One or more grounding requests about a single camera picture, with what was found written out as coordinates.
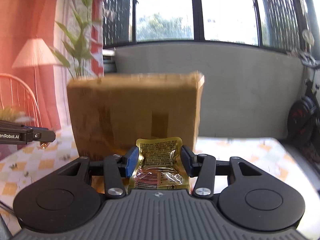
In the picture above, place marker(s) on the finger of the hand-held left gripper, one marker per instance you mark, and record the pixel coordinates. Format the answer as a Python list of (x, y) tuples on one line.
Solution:
[(41, 135)]

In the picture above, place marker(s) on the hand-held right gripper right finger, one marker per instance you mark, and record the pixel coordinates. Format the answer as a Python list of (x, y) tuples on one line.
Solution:
[(186, 161)]

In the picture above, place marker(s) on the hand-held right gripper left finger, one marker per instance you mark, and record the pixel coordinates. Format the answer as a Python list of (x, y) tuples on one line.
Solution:
[(132, 161)]

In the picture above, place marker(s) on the gold snack packet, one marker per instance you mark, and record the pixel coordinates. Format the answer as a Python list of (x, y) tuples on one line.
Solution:
[(157, 155)]

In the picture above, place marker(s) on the brown cardboard box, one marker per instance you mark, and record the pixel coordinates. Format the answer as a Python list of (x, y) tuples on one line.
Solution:
[(130, 110)]

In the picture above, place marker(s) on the checkered flower tablecloth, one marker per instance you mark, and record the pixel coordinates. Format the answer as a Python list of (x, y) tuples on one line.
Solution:
[(250, 155)]

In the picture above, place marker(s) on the black exercise bike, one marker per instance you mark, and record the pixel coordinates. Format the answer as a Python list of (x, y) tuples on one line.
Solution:
[(302, 125)]

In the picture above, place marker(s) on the black framed window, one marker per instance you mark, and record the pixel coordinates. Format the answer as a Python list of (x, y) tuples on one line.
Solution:
[(165, 12)]

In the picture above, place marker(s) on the white round hanging object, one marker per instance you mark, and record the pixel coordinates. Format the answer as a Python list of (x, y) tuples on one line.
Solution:
[(308, 37)]

